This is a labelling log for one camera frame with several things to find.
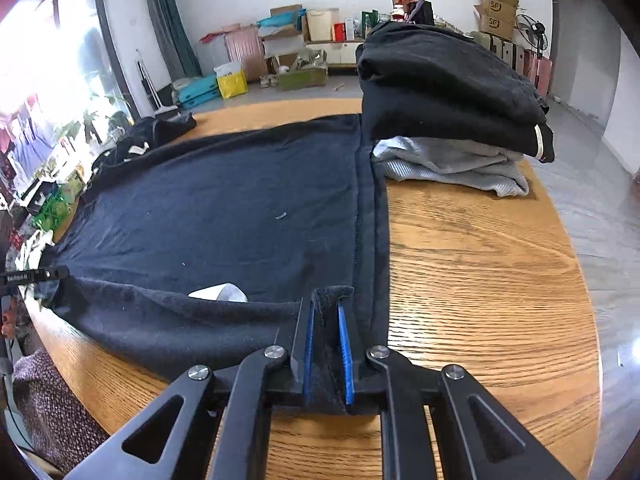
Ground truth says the white crumpled cloth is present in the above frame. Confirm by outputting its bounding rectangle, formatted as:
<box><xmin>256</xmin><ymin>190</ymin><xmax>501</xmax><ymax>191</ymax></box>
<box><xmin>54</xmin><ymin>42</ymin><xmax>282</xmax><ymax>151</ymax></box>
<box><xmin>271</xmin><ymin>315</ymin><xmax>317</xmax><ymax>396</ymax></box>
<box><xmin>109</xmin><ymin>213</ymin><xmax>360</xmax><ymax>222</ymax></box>
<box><xmin>15</xmin><ymin>230</ymin><xmax>56</xmax><ymax>271</ymax></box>

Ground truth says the potted green plant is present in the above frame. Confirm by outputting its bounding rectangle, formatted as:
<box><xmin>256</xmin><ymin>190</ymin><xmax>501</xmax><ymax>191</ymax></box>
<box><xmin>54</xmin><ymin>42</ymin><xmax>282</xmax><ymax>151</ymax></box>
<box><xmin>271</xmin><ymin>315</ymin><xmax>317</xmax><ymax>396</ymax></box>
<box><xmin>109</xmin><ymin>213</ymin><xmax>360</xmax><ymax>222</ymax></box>
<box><xmin>82</xmin><ymin>109</ymin><xmax>132</xmax><ymax>145</ymax></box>

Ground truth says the folded black garment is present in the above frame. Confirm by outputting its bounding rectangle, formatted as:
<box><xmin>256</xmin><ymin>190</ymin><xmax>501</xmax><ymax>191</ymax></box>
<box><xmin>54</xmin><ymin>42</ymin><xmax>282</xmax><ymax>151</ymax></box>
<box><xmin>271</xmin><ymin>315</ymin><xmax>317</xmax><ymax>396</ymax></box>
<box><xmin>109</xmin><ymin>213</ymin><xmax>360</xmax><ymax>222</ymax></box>
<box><xmin>356</xmin><ymin>22</ymin><xmax>556</xmax><ymax>163</ymax></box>

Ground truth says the navy T-shirt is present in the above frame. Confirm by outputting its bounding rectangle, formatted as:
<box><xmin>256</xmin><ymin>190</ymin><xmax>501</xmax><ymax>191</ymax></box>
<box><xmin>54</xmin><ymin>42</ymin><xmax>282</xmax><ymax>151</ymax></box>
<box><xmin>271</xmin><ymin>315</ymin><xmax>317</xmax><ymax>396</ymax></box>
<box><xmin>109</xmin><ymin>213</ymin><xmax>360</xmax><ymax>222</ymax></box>
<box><xmin>37</xmin><ymin>114</ymin><xmax>391</xmax><ymax>417</ymax></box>

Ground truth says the teal curtain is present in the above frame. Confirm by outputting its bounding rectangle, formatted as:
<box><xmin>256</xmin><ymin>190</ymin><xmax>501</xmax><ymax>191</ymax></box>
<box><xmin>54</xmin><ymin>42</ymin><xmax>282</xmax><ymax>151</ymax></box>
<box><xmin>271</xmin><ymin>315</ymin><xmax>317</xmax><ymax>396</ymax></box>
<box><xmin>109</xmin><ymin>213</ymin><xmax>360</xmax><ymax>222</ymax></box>
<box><xmin>142</xmin><ymin>0</ymin><xmax>202</xmax><ymax>81</ymax></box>

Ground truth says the folded light grey sweatshirt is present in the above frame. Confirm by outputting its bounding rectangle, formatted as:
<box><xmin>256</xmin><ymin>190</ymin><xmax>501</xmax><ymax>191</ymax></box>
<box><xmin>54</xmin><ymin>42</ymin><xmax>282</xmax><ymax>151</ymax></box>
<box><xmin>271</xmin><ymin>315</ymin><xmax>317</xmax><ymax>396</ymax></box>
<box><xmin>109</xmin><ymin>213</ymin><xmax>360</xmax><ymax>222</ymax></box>
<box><xmin>371</xmin><ymin>136</ymin><xmax>525</xmax><ymax>176</ymax></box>

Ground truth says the teal suitcase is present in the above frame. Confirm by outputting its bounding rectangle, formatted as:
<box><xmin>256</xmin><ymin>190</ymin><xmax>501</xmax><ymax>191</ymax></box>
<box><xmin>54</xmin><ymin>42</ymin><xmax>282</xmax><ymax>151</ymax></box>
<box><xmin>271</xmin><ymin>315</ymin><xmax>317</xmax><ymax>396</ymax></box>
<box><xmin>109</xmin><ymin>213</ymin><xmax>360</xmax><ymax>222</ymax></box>
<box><xmin>172</xmin><ymin>76</ymin><xmax>222</xmax><ymax>109</ymax></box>

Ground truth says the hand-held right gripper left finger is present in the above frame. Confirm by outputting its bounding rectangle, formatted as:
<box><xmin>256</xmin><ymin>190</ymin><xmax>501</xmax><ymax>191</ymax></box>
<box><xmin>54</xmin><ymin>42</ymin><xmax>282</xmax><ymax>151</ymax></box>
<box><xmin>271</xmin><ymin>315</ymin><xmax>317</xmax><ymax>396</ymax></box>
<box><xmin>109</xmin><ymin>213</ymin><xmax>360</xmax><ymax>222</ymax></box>
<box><xmin>62</xmin><ymin>296</ymin><xmax>317</xmax><ymax>480</ymax></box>

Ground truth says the black white-striped knit sweater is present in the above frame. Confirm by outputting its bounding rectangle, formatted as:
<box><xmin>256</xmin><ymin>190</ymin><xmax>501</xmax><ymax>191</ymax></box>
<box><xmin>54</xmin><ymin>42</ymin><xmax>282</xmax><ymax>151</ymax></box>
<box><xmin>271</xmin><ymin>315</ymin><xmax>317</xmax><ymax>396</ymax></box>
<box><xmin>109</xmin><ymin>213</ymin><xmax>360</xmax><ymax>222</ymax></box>
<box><xmin>92</xmin><ymin>114</ymin><xmax>197</xmax><ymax>166</ymax></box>

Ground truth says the green mesh basket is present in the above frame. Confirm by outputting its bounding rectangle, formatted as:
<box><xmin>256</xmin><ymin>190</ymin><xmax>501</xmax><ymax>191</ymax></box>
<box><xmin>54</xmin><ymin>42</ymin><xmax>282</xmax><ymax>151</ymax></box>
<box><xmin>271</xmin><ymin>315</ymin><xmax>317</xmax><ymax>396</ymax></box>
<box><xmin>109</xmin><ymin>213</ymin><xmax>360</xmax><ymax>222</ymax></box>
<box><xmin>32</xmin><ymin>195</ymin><xmax>81</xmax><ymax>233</ymax></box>

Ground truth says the small pink suitcase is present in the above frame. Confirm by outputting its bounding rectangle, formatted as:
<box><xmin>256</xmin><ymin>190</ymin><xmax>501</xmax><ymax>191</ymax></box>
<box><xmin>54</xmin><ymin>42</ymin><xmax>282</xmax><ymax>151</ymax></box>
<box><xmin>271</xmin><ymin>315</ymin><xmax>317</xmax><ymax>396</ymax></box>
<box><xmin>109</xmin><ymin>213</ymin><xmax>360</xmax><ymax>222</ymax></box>
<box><xmin>525</xmin><ymin>52</ymin><xmax>553</xmax><ymax>96</ymax></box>

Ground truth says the cream storage box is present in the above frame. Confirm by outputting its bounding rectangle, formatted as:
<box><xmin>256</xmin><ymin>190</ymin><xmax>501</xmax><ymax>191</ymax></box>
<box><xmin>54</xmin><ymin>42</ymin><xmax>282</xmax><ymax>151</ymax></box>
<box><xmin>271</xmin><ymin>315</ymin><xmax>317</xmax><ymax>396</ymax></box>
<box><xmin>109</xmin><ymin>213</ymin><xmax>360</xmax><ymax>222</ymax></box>
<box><xmin>306</xmin><ymin>8</ymin><xmax>341</xmax><ymax>42</ymax></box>

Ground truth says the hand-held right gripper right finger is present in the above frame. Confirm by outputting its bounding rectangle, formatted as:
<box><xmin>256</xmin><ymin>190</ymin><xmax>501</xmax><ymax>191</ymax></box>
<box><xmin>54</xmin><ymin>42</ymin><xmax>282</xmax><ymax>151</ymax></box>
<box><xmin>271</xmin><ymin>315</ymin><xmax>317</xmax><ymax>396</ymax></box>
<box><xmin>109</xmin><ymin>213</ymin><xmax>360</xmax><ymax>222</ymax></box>
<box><xmin>337</xmin><ymin>302</ymin><xmax>578</xmax><ymax>480</ymax></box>

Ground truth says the low white cabinet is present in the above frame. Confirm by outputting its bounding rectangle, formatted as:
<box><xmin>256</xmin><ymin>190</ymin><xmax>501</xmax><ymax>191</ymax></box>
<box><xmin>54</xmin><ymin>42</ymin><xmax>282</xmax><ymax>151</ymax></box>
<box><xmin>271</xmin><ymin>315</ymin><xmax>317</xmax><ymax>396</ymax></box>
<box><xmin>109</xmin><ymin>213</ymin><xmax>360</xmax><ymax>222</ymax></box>
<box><xmin>305</xmin><ymin>39</ymin><xmax>373</xmax><ymax>66</ymax></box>

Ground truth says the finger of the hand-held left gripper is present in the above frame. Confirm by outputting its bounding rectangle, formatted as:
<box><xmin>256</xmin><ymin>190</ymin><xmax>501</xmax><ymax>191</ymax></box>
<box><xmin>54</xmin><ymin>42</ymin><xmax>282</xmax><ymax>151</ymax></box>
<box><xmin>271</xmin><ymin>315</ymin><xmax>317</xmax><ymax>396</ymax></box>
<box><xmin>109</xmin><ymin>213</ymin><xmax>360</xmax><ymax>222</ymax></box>
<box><xmin>0</xmin><ymin>267</ymin><xmax>71</xmax><ymax>287</ymax></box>

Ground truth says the black standing fan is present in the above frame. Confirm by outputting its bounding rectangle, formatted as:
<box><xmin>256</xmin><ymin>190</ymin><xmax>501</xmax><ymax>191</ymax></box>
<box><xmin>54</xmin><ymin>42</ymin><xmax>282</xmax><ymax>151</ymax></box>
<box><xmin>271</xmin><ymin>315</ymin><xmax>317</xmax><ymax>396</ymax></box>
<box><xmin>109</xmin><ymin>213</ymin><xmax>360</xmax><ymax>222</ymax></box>
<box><xmin>515</xmin><ymin>12</ymin><xmax>547</xmax><ymax>53</ymax></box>

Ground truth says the olive cardboard box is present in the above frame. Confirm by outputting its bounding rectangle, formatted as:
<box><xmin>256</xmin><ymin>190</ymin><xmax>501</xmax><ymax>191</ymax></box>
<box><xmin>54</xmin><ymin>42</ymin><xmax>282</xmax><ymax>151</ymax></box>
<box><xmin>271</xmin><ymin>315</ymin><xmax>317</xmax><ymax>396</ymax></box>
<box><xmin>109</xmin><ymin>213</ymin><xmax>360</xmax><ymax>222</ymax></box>
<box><xmin>277</xmin><ymin>67</ymin><xmax>328</xmax><ymax>91</ymax></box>

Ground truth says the olive suitcase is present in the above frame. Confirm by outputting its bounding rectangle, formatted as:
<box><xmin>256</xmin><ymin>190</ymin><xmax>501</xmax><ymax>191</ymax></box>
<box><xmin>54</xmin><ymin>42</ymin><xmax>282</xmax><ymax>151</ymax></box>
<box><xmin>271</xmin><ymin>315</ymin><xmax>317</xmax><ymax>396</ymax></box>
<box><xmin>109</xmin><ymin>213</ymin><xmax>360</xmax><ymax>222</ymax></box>
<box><xmin>470</xmin><ymin>31</ymin><xmax>526</xmax><ymax>68</ymax></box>

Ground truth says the yellow shopping bag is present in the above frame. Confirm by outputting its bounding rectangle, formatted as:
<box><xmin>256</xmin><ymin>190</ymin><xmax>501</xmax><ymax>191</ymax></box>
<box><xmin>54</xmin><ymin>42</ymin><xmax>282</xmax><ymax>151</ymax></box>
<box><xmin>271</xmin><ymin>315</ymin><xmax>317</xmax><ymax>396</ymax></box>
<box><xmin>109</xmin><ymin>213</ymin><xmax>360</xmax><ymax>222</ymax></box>
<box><xmin>215</xmin><ymin>61</ymin><xmax>248</xmax><ymax>99</ymax></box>

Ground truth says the person's mottled purple sweater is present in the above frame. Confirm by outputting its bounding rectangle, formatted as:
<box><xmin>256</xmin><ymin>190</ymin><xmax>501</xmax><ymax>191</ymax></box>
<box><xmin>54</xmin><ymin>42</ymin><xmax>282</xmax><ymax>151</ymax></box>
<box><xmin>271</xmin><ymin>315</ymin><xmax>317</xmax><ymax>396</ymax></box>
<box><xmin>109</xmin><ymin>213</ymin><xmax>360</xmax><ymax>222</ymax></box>
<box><xmin>11</xmin><ymin>350</ymin><xmax>110</xmax><ymax>476</ymax></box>

